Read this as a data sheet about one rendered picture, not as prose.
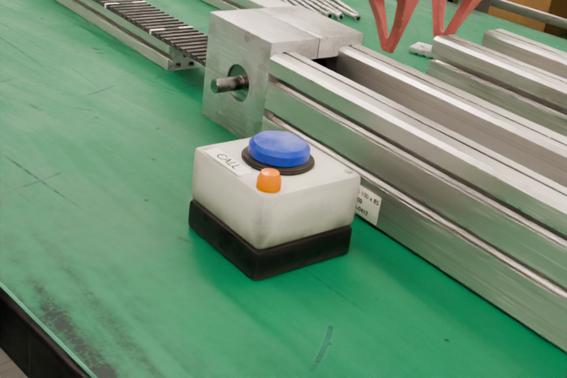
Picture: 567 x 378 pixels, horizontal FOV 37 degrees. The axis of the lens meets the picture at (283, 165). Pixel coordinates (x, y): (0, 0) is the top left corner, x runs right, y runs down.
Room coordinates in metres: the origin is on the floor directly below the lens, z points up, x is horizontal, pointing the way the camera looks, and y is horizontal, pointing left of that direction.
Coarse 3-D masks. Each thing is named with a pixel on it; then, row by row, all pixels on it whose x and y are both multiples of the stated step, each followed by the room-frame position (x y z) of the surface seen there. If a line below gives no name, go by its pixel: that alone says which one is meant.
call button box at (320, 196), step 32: (224, 160) 0.49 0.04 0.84; (256, 160) 0.49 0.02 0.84; (320, 160) 0.51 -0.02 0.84; (192, 192) 0.50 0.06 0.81; (224, 192) 0.48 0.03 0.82; (256, 192) 0.45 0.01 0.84; (288, 192) 0.46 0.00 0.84; (320, 192) 0.47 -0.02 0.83; (352, 192) 0.49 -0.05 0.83; (192, 224) 0.50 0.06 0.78; (224, 224) 0.48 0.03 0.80; (256, 224) 0.45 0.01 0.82; (288, 224) 0.46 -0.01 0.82; (320, 224) 0.48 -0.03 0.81; (256, 256) 0.45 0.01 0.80; (288, 256) 0.46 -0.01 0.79; (320, 256) 0.48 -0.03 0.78
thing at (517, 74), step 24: (432, 48) 0.77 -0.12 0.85; (456, 48) 0.75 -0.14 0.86; (480, 48) 0.75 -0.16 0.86; (504, 48) 0.80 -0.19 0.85; (528, 48) 0.78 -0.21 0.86; (552, 48) 0.78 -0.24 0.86; (432, 72) 0.76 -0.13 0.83; (456, 72) 0.74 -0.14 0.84; (480, 72) 0.72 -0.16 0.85; (504, 72) 0.70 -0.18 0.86; (528, 72) 0.69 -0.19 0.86; (552, 72) 0.75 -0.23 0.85; (480, 96) 0.72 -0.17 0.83; (504, 96) 0.70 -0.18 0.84; (528, 96) 0.69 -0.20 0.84; (552, 96) 0.67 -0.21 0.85; (528, 120) 0.68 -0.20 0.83; (552, 120) 0.66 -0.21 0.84
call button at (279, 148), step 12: (264, 132) 0.51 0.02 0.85; (276, 132) 0.51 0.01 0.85; (288, 132) 0.52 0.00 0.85; (252, 144) 0.49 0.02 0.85; (264, 144) 0.49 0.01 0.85; (276, 144) 0.49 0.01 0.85; (288, 144) 0.50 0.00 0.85; (300, 144) 0.50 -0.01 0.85; (252, 156) 0.49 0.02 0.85; (264, 156) 0.48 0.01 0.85; (276, 156) 0.48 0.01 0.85; (288, 156) 0.48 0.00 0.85; (300, 156) 0.49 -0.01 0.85
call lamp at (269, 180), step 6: (270, 168) 0.46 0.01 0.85; (264, 174) 0.45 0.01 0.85; (270, 174) 0.46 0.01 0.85; (276, 174) 0.46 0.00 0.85; (258, 180) 0.46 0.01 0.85; (264, 180) 0.45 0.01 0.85; (270, 180) 0.45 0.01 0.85; (276, 180) 0.45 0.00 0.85; (258, 186) 0.45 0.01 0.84; (264, 186) 0.45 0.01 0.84; (270, 186) 0.45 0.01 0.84; (276, 186) 0.45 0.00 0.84; (270, 192) 0.45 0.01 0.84
